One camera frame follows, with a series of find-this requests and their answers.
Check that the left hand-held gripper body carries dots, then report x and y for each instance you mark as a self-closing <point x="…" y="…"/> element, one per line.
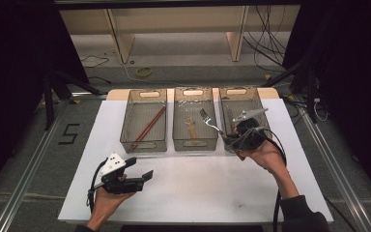
<point x="120" y="185"/>

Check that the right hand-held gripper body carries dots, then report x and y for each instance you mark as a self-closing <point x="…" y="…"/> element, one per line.
<point x="249" y="135"/>

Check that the grey translucent plastic bin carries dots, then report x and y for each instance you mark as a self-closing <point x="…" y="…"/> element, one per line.
<point x="238" y="104"/>
<point x="141" y="111"/>
<point x="203" y="138"/>

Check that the person's left hand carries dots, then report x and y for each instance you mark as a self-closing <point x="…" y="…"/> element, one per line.
<point x="104" y="204"/>

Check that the person's right hand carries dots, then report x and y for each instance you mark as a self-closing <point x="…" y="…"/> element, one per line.
<point x="269" y="159"/>

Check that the white table sheet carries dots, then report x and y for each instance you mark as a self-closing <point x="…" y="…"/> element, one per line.
<point x="190" y="193"/>

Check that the yellow floor tape piece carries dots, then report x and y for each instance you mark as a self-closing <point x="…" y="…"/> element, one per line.
<point x="268" y="77"/>
<point x="76" y="101"/>

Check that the black metal stand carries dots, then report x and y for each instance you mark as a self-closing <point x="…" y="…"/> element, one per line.
<point x="310" y="96"/>

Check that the yellow tape roll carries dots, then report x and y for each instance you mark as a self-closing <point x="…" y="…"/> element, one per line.
<point x="138" y="71"/>

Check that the black tripod stand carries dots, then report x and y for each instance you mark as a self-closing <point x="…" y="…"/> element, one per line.
<point x="48" y="103"/>

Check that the black curtain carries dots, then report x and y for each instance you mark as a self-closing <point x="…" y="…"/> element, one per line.
<point x="13" y="64"/>
<point x="360" y="80"/>

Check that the light wooden bench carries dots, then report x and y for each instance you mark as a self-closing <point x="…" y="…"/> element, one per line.
<point x="174" y="19"/>

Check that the aluminium floor rail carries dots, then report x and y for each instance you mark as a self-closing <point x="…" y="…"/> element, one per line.
<point x="335" y="170"/>
<point x="29" y="174"/>

